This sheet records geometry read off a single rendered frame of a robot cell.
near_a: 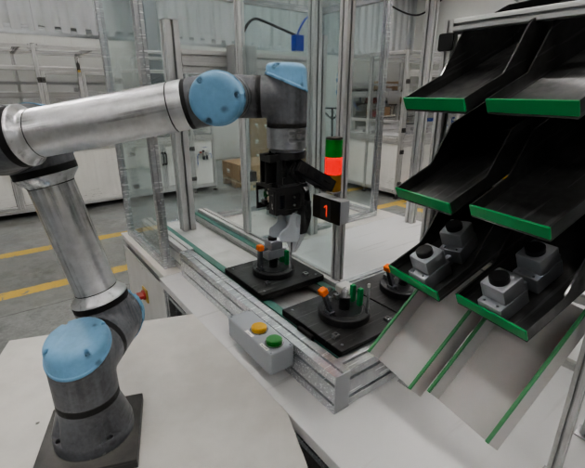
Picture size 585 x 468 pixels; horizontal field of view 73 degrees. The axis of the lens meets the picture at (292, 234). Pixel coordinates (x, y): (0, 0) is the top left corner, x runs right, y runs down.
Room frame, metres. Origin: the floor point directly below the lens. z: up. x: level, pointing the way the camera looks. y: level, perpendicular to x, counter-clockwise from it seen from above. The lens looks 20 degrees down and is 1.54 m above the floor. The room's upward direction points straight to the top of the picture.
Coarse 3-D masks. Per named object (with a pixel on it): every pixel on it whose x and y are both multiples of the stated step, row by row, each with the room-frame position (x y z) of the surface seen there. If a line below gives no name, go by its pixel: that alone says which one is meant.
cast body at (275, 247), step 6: (264, 240) 1.22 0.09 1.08; (270, 240) 1.20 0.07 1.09; (276, 240) 1.20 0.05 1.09; (270, 246) 1.19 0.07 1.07; (276, 246) 1.20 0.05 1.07; (264, 252) 1.20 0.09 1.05; (270, 252) 1.19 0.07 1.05; (276, 252) 1.20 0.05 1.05; (282, 252) 1.21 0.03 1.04; (270, 258) 1.19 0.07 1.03
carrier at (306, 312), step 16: (336, 288) 1.08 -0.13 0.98; (352, 288) 0.98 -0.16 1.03; (368, 288) 0.92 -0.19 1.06; (304, 304) 1.00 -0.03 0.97; (320, 304) 0.96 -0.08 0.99; (336, 304) 0.96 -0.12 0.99; (352, 304) 0.96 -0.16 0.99; (368, 304) 0.91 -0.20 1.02; (304, 320) 0.91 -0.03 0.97; (320, 320) 0.91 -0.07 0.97; (336, 320) 0.88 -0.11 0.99; (352, 320) 0.88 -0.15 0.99; (368, 320) 0.91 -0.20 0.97; (320, 336) 0.84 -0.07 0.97; (352, 336) 0.84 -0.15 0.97; (368, 336) 0.84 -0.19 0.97; (336, 352) 0.79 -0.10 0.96
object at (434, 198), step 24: (456, 120) 0.80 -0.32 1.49; (480, 120) 0.82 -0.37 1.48; (504, 120) 0.83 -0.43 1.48; (528, 120) 0.69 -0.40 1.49; (456, 144) 0.80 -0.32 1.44; (480, 144) 0.82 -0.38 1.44; (504, 144) 0.67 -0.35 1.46; (432, 168) 0.77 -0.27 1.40; (456, 168) 0.76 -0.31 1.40; (480, 168) 0.73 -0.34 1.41; (504, 168) 0.67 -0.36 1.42; (408, 192) 0.71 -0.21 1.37; (432, 192) 0.71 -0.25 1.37; (456, 192) 0.68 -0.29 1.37; (480, 192) 0.65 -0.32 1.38
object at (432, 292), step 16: (464, 208) 0.82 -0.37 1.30; (432, 224) 0.78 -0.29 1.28; (480, 224) 0.79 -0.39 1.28; (432, 240) 0.78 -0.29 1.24; (480, 240) 0.74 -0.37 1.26; (496, 240) 0.68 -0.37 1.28; (400, 256) 0.75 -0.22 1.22; (480, 256) 0.66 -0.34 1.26; (400, 272) 0.70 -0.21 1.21; (464, 272) 0.65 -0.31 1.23; (416, 288) 0.68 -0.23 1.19; (432, 288) 0.66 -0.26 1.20; (448, 288) 0.63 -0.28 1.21
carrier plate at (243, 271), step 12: (240, 264) 1.28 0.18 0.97; (252, 264) 1.28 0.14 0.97; (300, 264) 1.28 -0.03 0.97; (240, 276) 1.18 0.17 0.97; (252, 276) 1.18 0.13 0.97; (300, 276) 1.18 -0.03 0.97; (312, 276) 1.18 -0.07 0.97; (252, 288) 1.10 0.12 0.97; (264, 288) 1.10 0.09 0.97; (276, 288) 1.10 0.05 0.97; (288, 288) 1.11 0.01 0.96; (264, 300) 1.05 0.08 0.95
